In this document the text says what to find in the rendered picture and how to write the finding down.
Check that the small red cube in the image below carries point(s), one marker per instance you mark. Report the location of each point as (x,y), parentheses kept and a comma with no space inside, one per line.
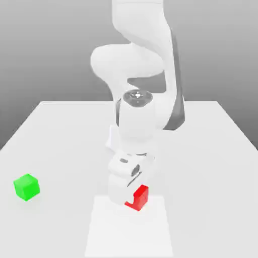
(142,197)

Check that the small green cube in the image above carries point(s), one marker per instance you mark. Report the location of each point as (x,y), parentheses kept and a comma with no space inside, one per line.
(26,187)

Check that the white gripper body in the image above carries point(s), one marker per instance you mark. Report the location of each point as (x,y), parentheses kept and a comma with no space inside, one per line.
(119,190)

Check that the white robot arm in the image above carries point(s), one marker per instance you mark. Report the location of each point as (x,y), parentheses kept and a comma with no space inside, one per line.
(139,60)

